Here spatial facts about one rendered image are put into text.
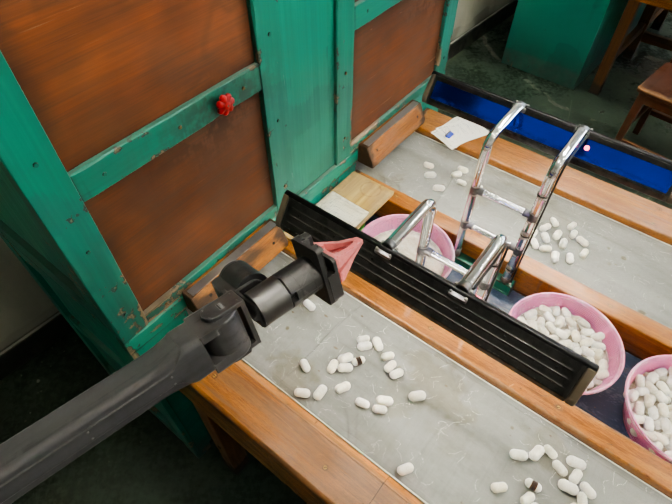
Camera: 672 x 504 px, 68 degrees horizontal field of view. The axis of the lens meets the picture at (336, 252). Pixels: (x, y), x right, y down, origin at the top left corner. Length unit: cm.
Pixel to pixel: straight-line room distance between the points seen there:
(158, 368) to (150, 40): 51
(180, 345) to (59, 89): 41
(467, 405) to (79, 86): 95
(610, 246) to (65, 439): 136
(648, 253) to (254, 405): 112
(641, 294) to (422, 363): 61
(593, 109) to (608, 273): 216
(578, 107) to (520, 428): 263
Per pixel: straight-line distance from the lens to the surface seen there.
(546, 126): 127
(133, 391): 66
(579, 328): 137
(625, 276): 151
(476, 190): 124
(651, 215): 168
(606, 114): 354
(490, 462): 113
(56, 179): 87
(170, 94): 94
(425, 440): 112
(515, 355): 85
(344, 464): 106
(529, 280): 139
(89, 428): 67
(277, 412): 110
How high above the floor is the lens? 178
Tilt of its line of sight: 50 degrees down
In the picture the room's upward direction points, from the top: straight up
